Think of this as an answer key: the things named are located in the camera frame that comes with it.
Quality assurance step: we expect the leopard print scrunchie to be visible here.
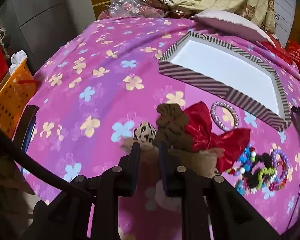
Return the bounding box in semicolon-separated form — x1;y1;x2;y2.
133;121;157;146

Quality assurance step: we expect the red satin bow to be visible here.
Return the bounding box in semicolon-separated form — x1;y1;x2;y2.
184;102;251;173

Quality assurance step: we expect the grey refrigerator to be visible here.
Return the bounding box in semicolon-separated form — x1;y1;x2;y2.
0;0;98;75

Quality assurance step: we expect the white tissue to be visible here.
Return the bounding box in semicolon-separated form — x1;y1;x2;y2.
10;50;28;68

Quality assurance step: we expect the red orange bead bracelet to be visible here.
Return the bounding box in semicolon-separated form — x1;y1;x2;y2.
267;160;289;192

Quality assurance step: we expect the clear plastic bag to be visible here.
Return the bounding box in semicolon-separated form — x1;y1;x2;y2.
109;0;170;19

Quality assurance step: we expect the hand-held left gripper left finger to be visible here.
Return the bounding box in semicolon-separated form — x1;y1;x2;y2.
21;141;142;240

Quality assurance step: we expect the black cable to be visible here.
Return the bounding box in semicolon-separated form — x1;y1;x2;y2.
0;121;95;205

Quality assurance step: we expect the beige furry scrunchie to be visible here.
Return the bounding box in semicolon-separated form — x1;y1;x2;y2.
120;140;224;178

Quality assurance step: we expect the blue bead bracelet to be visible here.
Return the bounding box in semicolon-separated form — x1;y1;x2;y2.
235;150;253;195

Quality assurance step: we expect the purple bead bracelet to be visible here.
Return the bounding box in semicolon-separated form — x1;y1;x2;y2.
270;149;289;180

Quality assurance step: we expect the green bead bracelet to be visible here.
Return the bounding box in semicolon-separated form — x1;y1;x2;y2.
257;166;277;188

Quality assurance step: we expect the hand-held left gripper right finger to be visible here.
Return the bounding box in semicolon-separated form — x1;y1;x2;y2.
158;141;282;240

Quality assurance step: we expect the orange plastic basket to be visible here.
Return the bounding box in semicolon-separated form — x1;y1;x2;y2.
0;57;38;139

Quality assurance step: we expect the white pillow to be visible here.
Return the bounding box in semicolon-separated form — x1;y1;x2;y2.
190;10;277;43

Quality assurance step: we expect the dark blue-edged object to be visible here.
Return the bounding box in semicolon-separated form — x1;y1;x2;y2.
14;105;40;153

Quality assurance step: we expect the pink floral bed sheet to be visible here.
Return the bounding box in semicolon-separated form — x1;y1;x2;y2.
21;16;300;240

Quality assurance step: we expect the striped cardboard box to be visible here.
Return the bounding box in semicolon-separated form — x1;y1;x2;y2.
159;31;292;132

